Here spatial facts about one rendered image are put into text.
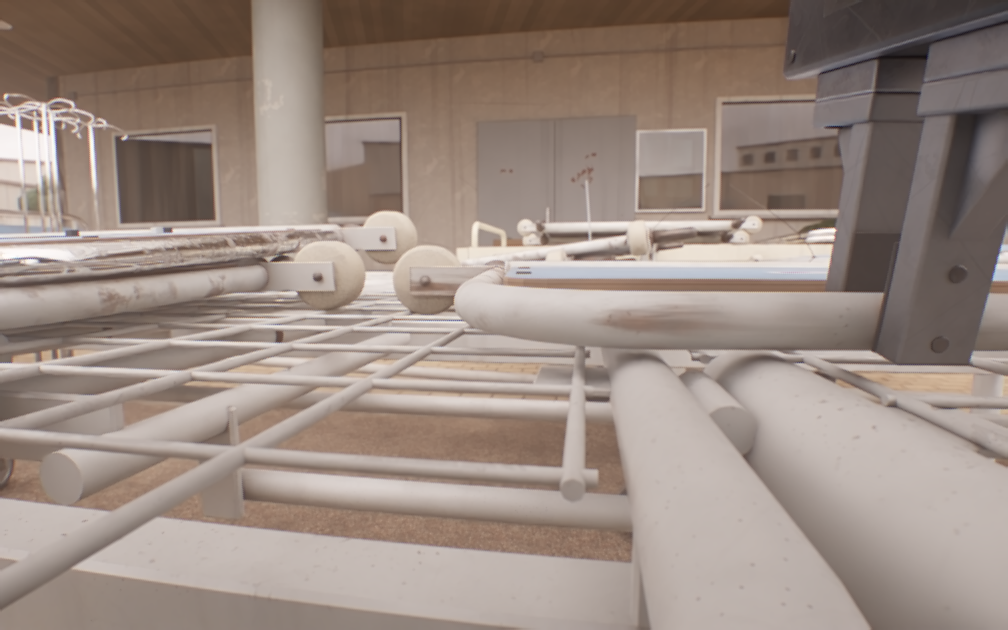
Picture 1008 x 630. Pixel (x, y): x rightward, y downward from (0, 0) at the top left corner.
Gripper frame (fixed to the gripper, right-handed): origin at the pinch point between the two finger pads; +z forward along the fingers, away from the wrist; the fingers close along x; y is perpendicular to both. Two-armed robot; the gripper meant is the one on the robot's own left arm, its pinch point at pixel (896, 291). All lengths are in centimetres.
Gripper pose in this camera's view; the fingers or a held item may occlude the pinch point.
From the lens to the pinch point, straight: 23.4
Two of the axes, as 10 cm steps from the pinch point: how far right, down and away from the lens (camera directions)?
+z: 0.1, 9.6, 3.0
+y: 10.0, 0.0, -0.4
